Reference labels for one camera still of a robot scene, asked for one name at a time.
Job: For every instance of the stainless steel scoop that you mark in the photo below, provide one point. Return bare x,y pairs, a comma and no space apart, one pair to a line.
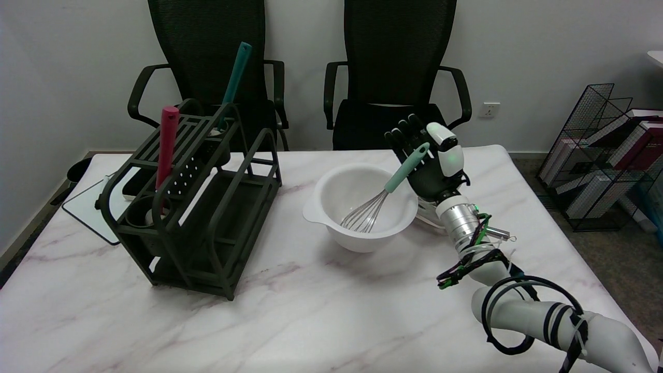
500,232

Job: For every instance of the white board with black edge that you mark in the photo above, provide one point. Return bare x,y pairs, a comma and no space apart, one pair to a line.
88,207

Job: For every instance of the dark green utensil rack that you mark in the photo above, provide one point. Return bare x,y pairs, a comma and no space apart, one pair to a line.
228,217

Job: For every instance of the white paperback book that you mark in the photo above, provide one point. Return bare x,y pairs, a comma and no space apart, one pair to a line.
595,191

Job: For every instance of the black mesh office chair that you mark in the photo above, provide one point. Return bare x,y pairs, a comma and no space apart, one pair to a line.
399,52
207,41

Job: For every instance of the white wall socket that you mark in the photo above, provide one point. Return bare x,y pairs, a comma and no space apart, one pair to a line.
489,110

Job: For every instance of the black waste bin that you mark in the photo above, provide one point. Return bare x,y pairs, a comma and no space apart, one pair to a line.
78,170

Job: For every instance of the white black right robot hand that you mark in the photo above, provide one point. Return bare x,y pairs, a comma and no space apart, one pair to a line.
432,176

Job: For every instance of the white mixing bowl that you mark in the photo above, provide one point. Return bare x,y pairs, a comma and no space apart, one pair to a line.
336,191

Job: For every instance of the maroon hardcover book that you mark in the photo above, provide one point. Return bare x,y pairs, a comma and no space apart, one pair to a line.
647,145

